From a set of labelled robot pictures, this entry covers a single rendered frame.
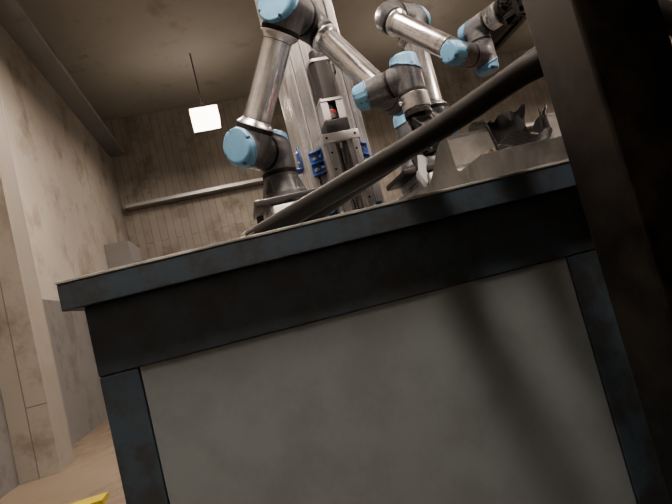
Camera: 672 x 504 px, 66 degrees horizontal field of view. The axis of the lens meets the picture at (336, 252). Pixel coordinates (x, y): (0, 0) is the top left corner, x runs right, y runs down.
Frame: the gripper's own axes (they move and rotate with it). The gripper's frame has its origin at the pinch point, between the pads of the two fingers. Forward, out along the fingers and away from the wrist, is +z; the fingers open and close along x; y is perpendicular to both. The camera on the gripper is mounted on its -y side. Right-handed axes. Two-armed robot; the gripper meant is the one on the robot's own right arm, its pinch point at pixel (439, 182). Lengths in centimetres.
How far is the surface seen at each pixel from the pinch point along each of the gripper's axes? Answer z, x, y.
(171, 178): -270, 217, 864
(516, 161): 7.5, 2.7, -47.9
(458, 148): 0.5, 6.6, -35.5
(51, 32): -404, 270, 550
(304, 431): 37, 45, -59
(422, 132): 4, 22, -65
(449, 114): 3, 19, -67
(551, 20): 6, 20, -93
